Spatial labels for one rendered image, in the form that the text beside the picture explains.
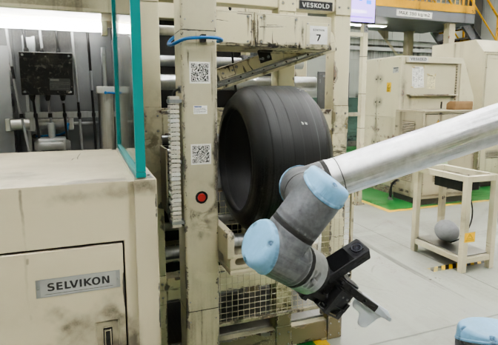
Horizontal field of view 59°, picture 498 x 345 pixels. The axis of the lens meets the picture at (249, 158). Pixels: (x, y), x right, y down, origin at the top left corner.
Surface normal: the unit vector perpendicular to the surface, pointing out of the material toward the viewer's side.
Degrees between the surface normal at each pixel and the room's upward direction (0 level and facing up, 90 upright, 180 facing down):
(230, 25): 90
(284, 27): 90
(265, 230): 62
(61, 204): 90
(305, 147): 74
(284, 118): 54
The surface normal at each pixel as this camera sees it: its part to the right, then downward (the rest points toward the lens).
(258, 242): -0.73, -0.40
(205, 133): 0.35, 0.13
